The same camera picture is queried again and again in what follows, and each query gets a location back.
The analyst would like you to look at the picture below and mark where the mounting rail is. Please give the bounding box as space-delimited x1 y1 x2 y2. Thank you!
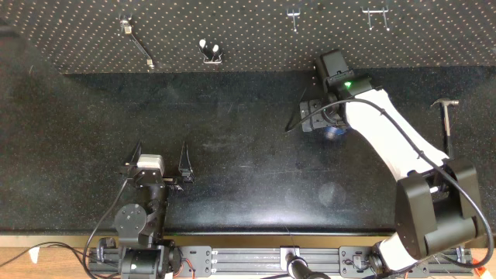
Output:
88 236 477 279

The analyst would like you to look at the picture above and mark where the thin black wire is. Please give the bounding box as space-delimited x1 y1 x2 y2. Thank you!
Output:
0 241 117 279

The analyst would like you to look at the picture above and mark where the black pegboard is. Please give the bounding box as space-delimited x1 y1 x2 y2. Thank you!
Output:
0 0 496 74

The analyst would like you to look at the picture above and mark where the hammer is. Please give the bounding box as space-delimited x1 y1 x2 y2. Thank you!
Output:
430 98 460 160

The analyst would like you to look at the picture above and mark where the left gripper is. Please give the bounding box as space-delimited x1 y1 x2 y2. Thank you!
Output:
119 139 195 191

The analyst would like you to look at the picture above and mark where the roll of blue tape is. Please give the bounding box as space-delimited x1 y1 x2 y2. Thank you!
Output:
324 126 349 141

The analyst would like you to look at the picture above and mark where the black cable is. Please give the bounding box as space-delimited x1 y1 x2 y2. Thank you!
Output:
285 98 495 270
81 177 129 279

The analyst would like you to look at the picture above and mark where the wrench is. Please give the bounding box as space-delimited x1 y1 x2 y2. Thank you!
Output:
119 19 156 71

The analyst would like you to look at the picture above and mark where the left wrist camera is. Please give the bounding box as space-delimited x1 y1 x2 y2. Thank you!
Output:
136 153 166 174

